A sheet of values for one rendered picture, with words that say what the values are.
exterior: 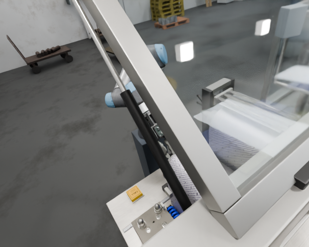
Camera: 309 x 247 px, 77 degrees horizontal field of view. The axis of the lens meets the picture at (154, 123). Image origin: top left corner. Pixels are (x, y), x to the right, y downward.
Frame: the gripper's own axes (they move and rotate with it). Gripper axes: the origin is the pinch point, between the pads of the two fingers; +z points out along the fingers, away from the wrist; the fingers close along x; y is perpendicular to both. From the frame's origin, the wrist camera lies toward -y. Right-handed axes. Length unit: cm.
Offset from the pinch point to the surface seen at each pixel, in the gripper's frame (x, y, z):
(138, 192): -14.5, -37.7, 9.0
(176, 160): -1.9, 7.2, 2.4
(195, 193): -5.0, 14.3, 14.0
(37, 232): -104, -167, -1
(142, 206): -16.4, -35.0, 16.1
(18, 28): -21, -498, -565
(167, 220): -12.7, -12.2, 23.0
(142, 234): -24.3, -13.4, 21.6
